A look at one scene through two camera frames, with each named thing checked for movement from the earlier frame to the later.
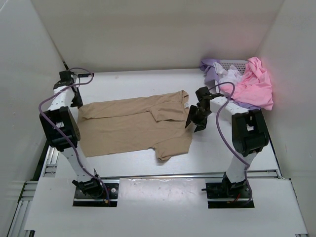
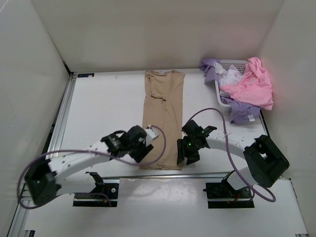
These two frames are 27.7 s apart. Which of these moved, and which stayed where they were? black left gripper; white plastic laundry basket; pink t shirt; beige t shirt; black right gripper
Moved: black right gripper; black left gripper; beige t shirt
Stayed: pink t shirt; white plastic laundry basket
